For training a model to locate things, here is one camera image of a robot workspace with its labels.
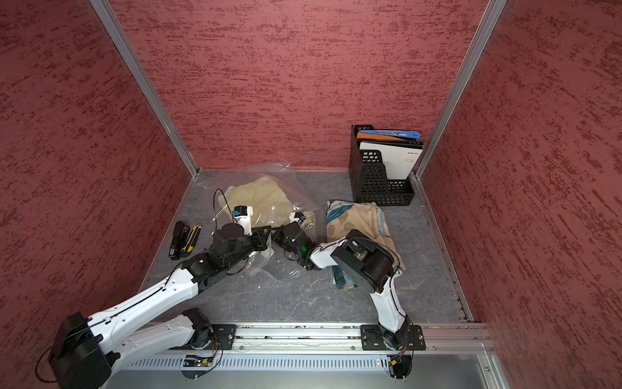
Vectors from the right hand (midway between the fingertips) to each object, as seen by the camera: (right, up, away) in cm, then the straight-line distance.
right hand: (267, 234), depth 91 cm
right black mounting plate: (+37, -30, -18) cm, 50 cm away
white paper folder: (+52, +29, +3) cm, 59 cm away
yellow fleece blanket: (+2, +13, -9) cm, 16 cm away
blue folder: (+58, +39, +3) cm, 70 cm away
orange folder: (+38, +39, +6) cm, 55 cm away
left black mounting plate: (-10, -29, -17) cm, 35 cm away
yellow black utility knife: (-32, -4, +3) cm, 32 cm away
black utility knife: (-36, -3, +3) cm, 37 cm away
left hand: (+4, +3, -13) cm, 14 cm away
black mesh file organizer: (+40, +21, +1) cm, 45 cm away
